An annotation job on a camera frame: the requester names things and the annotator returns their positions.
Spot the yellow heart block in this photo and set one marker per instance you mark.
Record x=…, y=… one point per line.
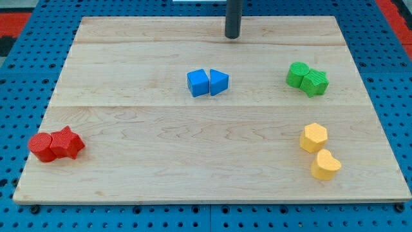
x=325, y=166

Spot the light wooden board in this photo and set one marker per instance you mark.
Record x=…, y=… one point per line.
x=123, y=89

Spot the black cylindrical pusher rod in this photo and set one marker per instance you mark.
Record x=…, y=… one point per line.
x=234, y=10

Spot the green cylinder block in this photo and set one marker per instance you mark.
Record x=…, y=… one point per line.
x=296, y=72

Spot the blue triangle block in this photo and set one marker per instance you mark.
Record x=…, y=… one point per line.
x=219, y=82

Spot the red star block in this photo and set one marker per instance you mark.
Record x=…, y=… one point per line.
x=66, y=143

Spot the blue cube block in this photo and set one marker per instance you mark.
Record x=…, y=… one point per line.
x=198, y=82

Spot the green star block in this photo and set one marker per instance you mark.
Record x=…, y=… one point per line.
x=315, y=82

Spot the yellow hexagon block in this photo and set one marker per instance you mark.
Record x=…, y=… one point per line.
x=313, y=137

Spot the red cylinder block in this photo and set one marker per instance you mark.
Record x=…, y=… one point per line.
x=39, y=145

